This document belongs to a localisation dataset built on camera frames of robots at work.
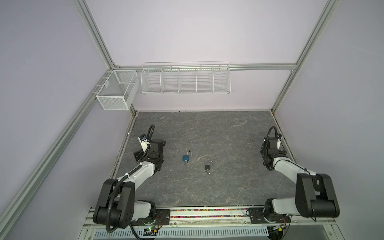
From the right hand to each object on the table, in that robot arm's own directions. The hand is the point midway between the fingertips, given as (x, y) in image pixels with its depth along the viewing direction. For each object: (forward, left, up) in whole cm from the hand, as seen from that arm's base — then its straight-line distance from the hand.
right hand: (276, 150), depth 89 cm
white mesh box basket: (+38, +101, +19) cm, 110 cm away
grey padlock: (-7, +41, -8) cm, 43 cm away
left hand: (-1, +79, +4) cm, 79 cm away
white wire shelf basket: (+42, +55, +24) cm, 73 cm away
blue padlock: (-2, +55, -6) cm, 55 cm away
